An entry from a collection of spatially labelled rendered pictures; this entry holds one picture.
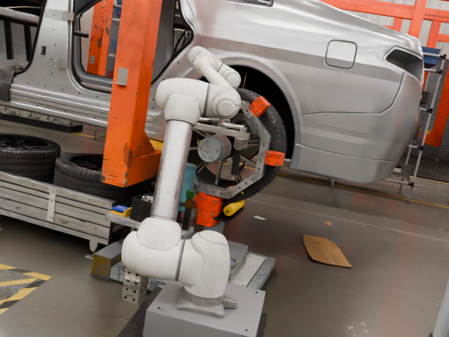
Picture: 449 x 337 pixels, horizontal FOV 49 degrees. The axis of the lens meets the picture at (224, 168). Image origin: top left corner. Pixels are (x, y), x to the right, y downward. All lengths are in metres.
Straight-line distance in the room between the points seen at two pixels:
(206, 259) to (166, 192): 0.28
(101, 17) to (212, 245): 4.66
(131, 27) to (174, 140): 1.10
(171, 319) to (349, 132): 1.67
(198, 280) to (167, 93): 0.70
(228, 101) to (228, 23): 1.36
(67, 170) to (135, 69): 0.89
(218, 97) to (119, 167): 1.15
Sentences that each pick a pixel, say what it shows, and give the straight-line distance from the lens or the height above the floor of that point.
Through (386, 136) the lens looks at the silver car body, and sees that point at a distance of 3.02.
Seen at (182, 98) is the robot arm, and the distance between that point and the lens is 1.85.
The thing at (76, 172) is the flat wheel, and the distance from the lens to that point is 3.24.
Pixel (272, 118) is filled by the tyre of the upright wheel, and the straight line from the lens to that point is 2.69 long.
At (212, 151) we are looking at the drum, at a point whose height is 0.85.
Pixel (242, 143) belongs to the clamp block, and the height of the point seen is 0.93.
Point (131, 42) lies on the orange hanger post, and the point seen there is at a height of 1.33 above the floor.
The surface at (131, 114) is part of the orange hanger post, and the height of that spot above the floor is 0.94.
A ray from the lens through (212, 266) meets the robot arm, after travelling 1.77.
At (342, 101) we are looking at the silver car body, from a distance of 2.99.
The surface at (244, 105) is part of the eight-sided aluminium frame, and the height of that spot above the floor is 1.10.
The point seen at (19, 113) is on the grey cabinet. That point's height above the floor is 0.15.
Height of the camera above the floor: 1.26
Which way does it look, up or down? 11 degrees down
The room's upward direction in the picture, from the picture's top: 10 degrees clockwise
